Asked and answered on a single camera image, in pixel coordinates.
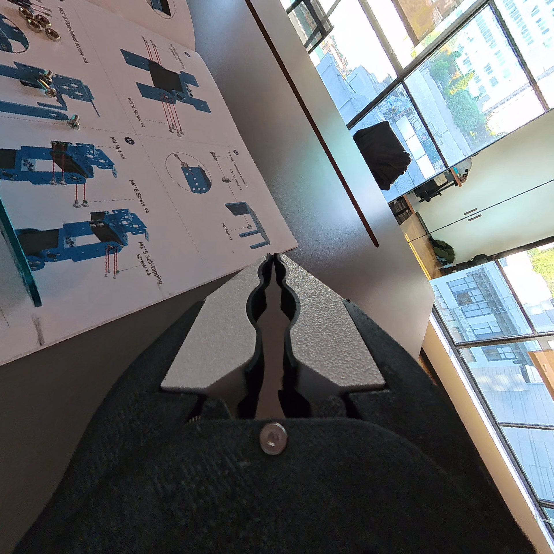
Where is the small beige roller blind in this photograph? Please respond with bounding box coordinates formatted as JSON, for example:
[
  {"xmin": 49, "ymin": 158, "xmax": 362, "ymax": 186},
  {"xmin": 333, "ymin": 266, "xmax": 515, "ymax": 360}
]
[{"xmin": 396, "ymin": 0, "xmax": 493, "ymax": 44}]

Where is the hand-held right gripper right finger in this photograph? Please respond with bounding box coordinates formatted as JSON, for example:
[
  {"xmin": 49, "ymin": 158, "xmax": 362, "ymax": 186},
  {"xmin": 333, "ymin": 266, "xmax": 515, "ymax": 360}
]
[{"xmin": 275, "ymin": 253, "xmax": 386, "ymax": 419}]

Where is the blue metal plate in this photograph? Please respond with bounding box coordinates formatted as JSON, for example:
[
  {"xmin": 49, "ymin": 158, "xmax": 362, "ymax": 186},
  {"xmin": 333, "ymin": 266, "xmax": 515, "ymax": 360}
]
[{"xmin": 0, "ymin": 195, "xmax": 43, "ymax": 308}]

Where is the dark grey desk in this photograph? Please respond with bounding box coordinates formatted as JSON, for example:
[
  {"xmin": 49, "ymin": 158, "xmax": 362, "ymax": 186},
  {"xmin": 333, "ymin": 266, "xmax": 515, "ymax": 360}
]
[{"xmin": 0, "ymin": 0, "xmax": 435, "ymax": 554}]

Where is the dark green bag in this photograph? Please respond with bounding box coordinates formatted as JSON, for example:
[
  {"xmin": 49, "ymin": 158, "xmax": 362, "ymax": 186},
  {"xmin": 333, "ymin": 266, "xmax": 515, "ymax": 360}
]
[{"xmin": 431, "ymin": 239, "xmax": 455, "ymax": 266}]

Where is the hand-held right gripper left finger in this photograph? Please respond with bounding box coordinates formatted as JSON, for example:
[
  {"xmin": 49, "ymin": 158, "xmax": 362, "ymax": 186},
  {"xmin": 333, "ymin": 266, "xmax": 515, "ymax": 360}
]
[{"xmin": 161, "ymin": 253, "xmax": 278, "ymax": 419}]

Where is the office chair with black jacket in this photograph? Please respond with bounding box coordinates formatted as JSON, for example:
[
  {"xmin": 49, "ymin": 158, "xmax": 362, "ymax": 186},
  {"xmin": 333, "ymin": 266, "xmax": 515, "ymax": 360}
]
[{"xmin": 352, "ymin": 121, "xmax": 413, "ymax": 191}]

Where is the white assembly instruction booklet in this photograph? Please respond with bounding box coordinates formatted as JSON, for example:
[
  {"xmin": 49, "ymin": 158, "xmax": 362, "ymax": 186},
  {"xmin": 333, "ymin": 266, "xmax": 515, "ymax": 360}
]
[{"xmin": 0, "ymin": 0, "xmax": 299, "ymax": 366}]

